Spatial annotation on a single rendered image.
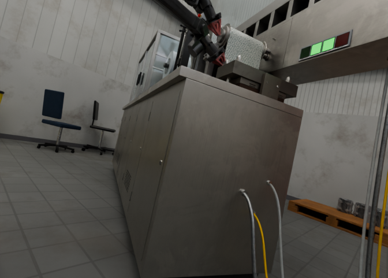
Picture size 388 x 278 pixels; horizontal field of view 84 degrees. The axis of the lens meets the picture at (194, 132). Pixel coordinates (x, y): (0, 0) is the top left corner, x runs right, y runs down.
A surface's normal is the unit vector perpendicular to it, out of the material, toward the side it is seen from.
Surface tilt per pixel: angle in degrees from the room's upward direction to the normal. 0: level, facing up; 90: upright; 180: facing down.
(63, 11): 90
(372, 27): 90
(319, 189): 90
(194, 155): 90
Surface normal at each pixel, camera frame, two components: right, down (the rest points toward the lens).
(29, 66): 0.72, 0.13
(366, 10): -0.90, -0.22
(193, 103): 0.39, 0.04
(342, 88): -0.66, -0.18
